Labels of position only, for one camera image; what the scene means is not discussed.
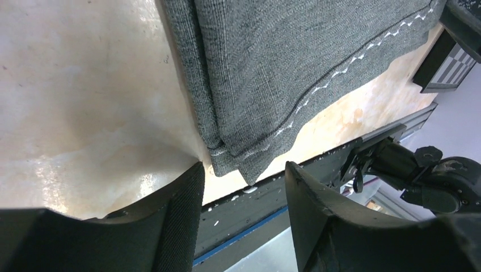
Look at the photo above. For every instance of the aluminium frame rail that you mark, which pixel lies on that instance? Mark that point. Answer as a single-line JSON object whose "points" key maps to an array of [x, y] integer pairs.
{"points": [[412, 123]]}

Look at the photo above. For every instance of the black white checkerboard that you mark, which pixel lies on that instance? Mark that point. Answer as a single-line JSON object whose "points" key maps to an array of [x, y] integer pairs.
{"points": [[444, 68]]}

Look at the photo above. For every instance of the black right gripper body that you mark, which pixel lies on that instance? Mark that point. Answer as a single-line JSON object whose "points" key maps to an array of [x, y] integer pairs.
{"points": [[461, 18]]}

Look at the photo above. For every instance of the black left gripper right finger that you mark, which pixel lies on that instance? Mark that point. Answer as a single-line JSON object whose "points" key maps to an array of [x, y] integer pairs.
{"points": [[334, 233]]}

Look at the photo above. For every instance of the grey cloth napkin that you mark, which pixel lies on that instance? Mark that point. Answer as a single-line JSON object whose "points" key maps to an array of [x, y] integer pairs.
{"points": [[257, 71]]}

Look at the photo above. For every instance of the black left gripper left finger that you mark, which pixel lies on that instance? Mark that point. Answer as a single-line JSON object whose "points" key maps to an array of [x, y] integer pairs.
{"points": [[156, 233]]}

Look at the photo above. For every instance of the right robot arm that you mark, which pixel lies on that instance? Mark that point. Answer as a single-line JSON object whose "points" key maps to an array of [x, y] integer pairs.
{"points": [[441, 185]]}

